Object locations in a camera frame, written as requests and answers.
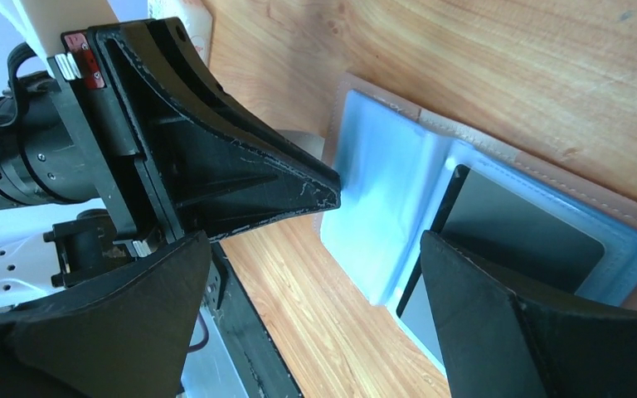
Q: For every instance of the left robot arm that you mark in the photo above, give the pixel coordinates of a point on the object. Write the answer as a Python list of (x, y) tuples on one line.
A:
[(71, 253)]

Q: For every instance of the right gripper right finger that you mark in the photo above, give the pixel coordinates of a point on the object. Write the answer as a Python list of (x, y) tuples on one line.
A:
[(503, 334)]

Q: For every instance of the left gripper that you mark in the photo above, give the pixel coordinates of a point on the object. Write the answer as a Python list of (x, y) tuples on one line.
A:
[(131, 115)]

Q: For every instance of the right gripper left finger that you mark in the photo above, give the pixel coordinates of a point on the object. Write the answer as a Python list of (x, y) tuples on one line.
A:
[(121, 334)]

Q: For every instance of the pink leather card holder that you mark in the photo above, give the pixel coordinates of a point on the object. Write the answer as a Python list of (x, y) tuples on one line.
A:
[(406, 170)]

